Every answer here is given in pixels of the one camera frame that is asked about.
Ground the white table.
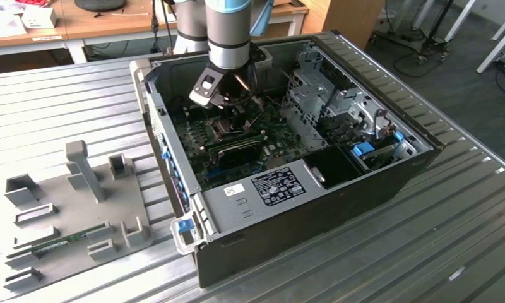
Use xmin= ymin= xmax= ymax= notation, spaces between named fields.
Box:
xmin=475 ymin=0 xmax=505 ymax=74

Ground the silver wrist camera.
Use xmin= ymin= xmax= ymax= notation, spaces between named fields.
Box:
xmin=188 ymin=67 xmax=230 ymax=110
xmin=252 ymin=46 xmax=275 ymax=69

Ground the metal socket cover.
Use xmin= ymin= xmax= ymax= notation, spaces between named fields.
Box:
xmin=235 ymin=96 xmax=267 ymax=131

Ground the wooden cabinet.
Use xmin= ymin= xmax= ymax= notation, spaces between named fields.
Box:
xmin=303 ymin=0 xmax=386 ymax=51

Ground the white plastic bag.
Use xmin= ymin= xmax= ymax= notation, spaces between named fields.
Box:
xmin=0 ymin=9 xmax=28 ymax=41

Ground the silver metal drive cage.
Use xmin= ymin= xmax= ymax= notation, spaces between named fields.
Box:
xmin=283 ymin=42 xmax=388 ymax=143

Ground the blue case latch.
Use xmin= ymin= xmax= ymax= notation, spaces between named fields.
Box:
xmin=175 ymin=217 xmax=194 ymax=234

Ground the hard disk in blue carrier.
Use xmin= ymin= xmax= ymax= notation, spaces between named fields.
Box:
xmin=348 ymin=141 xmax=408 ymax=173

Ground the grey parts rack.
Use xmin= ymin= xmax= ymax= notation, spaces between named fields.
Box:
xmin=2 ymin=140 xmax=156 ymax=292

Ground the CPU socket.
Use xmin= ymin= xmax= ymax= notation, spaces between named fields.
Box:
xmin=208 ymin=114 xmax=246 ymax=136

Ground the black wheeled stand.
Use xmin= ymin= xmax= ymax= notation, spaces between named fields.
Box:
xmin=370 ymin=0 xmax=452 ymax=64

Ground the metal locking lever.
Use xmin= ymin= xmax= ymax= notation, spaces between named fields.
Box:
xmin=252 ymin=104 xmax=276 ymax=126

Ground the black graphics card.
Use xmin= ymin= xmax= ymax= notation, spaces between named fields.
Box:
xmin=216 ymin=141 xmax=266 ymax=170

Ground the grey power supply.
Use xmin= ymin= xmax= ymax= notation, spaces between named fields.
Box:
xmin=198 ymin=157 xmax=326 ymax=242

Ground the black PC case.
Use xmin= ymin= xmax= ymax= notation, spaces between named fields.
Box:
xmin=130 ymin=30 xmax=447 ymax=288

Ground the green RAM stick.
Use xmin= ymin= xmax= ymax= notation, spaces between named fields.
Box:
xmin=204 ymin=134 xmax=266 ymax=153
xmin=32 ymin=224 xmax=111 ymax=254

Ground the black round pad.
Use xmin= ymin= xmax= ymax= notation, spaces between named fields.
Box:
xmin=75 ymin=0 xmax=127 ymax=13

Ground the white cardboard box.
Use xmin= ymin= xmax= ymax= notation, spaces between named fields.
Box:
xmin=20 ymin=6 xmax=59 ymax=30

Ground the wooden desk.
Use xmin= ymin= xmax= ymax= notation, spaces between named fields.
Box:
xmin=0 ymin=0 xmax=311 ymax=58

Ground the green motherboard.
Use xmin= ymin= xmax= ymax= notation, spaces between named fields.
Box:
xmin=171 ymin=94 xmax=311 ymax=192

